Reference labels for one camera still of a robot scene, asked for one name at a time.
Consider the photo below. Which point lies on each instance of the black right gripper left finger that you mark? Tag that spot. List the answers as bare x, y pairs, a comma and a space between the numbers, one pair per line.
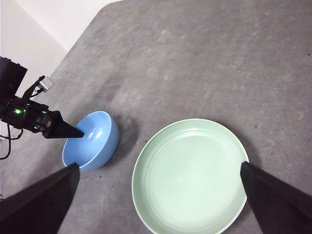
36, 207

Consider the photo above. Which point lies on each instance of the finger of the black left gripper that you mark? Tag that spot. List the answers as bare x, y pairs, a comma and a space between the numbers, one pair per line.
63, 130

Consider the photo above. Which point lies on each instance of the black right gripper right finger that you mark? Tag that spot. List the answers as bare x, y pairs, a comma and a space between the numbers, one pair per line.
280, 207

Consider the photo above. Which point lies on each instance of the blue ribbed bowl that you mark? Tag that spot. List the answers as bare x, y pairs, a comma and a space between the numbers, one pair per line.
97, 151

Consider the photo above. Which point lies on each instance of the green round plate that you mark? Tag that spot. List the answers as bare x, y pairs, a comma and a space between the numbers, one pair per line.
190, 175

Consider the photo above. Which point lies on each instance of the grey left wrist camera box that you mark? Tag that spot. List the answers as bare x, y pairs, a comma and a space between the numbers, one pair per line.
45, 84

